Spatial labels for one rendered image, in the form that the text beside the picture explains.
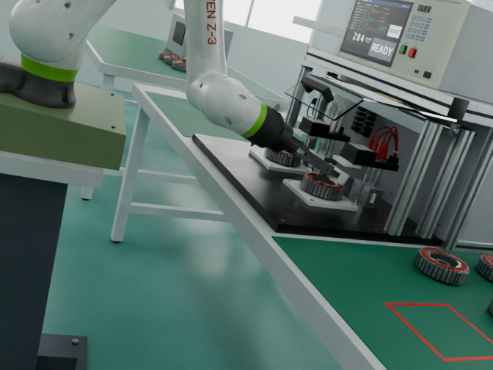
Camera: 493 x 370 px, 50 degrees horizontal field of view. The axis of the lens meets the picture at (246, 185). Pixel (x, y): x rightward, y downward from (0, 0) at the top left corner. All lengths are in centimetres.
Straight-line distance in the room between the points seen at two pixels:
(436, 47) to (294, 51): 530
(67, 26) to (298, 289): 65
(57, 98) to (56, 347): 89
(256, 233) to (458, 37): 65
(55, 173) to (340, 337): 71
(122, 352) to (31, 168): 88
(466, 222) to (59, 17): 105
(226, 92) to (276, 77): 543
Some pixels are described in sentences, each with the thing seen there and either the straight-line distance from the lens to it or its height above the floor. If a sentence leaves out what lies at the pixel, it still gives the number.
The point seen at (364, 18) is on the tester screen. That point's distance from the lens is 163.
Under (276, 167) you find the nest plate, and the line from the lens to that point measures 151.
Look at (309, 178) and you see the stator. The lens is 136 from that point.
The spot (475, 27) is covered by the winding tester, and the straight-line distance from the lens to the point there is 139.
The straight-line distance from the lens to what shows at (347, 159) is 140.
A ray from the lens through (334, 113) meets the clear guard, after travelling 114.
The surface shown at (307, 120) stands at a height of 92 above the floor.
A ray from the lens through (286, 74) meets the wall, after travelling 663.
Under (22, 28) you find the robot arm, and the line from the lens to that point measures 110.
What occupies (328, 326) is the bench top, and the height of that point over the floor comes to 73.
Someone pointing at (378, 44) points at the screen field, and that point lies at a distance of 154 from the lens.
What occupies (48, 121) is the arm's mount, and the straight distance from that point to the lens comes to 124.
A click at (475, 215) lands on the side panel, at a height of 85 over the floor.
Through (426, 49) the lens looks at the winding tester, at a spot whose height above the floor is 120.
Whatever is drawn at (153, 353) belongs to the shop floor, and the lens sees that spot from 194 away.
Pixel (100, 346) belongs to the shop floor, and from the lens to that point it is 193.
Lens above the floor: 117
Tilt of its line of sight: 18 degrees down
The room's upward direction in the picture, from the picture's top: 16 degrees clockwise
